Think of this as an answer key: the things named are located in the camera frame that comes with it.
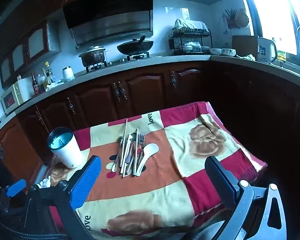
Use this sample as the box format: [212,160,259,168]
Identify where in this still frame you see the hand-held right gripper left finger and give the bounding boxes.
[54,155,102,240]

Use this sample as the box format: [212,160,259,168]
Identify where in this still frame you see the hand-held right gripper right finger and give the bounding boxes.
[205,155,287,240]

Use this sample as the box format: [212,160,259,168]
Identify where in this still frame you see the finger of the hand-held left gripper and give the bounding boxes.
[6,179,27,197]

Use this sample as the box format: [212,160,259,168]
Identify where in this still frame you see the white cup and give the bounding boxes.
[47,127,83,169]

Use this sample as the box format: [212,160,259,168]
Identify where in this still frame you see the white rice spoon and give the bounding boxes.
[136,143,160,177]

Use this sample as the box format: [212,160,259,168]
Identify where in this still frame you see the printed checkered blanket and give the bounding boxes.
[49,101,268,237]

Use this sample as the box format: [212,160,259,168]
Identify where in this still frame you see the cream microwave oven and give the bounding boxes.
[0,77,34,113]

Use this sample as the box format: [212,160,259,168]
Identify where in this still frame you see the dark red label bottle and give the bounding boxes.
[31,73,42,95]

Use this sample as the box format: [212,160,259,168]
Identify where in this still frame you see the white canister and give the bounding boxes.
[62,66,74,82]

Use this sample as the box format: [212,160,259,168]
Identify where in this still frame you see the wooden base cabinets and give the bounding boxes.
[0,61,300,188]

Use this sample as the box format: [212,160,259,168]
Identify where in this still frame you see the gas stove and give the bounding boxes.
[85,52,150,73]

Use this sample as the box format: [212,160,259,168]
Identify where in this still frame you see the metal pot with lid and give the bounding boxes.
[79,45,107,67]

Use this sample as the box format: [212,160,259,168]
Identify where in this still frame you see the grey kitchen countertop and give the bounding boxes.
[0,54,300,138]

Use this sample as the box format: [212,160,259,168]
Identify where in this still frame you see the brown cutting board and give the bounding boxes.
[232,35,258,58]

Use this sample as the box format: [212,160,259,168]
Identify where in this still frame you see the white electric kettle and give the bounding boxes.
[257,37,278,62]

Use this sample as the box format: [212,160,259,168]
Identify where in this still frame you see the black wok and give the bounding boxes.
[117,35,154,55]

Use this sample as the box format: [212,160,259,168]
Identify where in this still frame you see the black dish rack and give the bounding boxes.
[168,29,213,55]

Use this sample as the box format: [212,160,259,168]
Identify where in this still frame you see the white cloth cover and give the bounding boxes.
[174,19,209,32]

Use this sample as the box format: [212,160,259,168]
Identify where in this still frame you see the range hood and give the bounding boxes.
[62,0,154,47]

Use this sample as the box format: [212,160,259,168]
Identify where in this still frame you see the window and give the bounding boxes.
[236,0,300,63]

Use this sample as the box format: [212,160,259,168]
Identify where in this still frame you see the wall cabinet with glass doors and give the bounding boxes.
[0,20,62,88]

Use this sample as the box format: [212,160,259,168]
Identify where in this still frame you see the wall chopstick holder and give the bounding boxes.
[224,9,238,29]

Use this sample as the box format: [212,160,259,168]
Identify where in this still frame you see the round tan wall hanging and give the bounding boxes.
[235,9,249,28]

